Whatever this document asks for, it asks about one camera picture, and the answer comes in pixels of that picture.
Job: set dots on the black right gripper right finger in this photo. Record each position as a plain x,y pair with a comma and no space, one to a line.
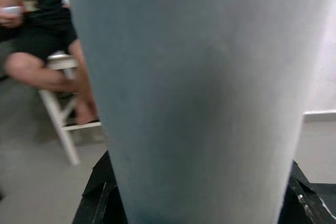
307,203

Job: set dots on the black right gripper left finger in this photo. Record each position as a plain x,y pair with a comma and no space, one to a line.
99,197

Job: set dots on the seated person black shorts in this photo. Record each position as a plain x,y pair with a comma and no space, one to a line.
39,32

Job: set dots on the white wooden stool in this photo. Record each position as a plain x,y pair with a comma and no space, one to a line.
65,140

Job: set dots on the white plastic table leg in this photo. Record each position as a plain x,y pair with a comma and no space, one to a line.
197,90

